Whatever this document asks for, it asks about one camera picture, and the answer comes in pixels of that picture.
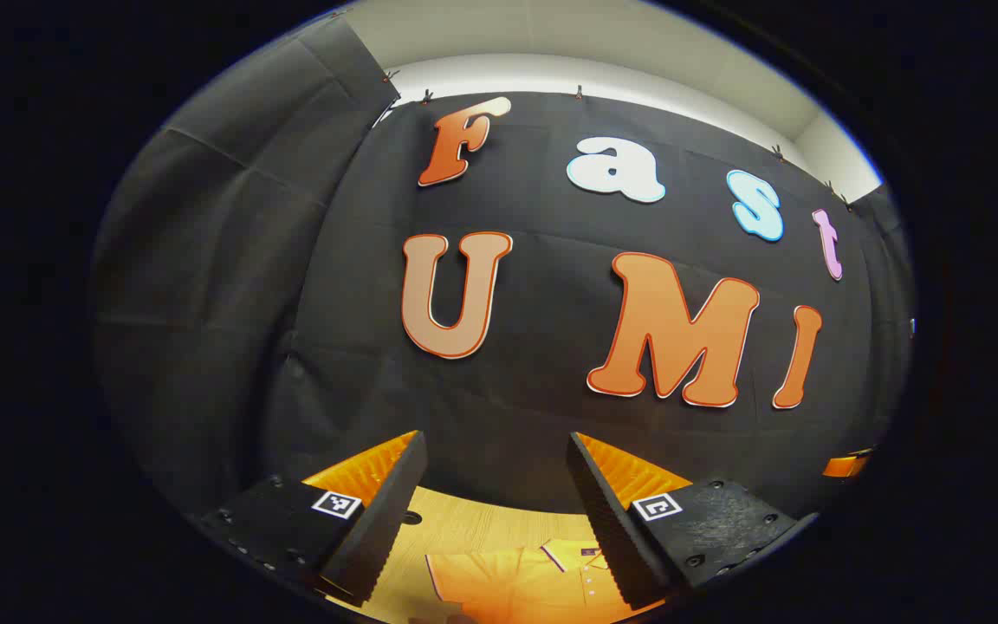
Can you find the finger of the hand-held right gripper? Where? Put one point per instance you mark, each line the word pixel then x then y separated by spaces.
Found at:
pixel 845 466

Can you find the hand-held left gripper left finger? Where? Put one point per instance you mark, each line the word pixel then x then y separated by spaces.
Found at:
pixel 382 511

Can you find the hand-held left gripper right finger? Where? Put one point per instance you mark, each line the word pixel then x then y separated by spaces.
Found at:
pixel 612 520

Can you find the orange T-shirt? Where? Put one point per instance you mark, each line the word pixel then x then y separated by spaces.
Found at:
pixel 516 585

